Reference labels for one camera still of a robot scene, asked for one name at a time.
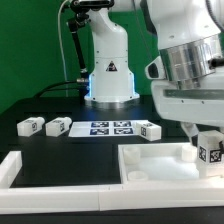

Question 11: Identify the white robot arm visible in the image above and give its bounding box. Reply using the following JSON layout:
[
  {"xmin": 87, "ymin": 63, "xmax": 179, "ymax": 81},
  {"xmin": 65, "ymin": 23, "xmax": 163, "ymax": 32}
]
[{"xmin": 69, "ymin": 0, "xmax": 224, "ymax": 143}]

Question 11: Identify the paper sheet with fiducial markers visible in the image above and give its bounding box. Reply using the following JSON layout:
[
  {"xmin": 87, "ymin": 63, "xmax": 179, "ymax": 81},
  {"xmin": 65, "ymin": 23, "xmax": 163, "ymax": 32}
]
[{"xmin": 69, "ymin": 120, "xmax": 138, "ymax": 137}]

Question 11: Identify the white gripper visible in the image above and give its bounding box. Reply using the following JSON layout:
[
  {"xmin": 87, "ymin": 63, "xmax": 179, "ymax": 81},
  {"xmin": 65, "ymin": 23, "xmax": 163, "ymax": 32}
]
[{"xmin": 145, "ymin": 56, "xmax": 224, "ymax": 151}]

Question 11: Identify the white U-shaped obstacle fence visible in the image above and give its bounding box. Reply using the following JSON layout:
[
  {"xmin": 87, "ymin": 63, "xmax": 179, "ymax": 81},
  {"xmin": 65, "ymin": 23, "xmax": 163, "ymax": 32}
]
[{"xmin": 0, "ymin": 151, "xmax": 224, "ymax": 214}]

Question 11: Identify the white square tabletop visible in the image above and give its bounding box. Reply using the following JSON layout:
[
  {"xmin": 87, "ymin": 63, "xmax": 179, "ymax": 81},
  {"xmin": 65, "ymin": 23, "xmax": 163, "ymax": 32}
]
[{"xmin": 118, "ymin": 143, "xmax": 220, "ymax": 183}]

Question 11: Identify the black cable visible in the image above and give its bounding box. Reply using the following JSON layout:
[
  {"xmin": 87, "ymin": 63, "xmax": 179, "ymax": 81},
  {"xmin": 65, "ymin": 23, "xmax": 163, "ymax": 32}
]
[{"xmin": 32, "ymin": 77, "xmax": 90, "ymax": 98}]

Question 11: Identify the white cable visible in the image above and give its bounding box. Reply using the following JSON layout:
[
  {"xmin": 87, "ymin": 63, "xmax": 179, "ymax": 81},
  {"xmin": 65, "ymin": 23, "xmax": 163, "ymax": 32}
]
[{"xmin": 57, "ymin": 0, "xmax": 70, "ymax": 98}]

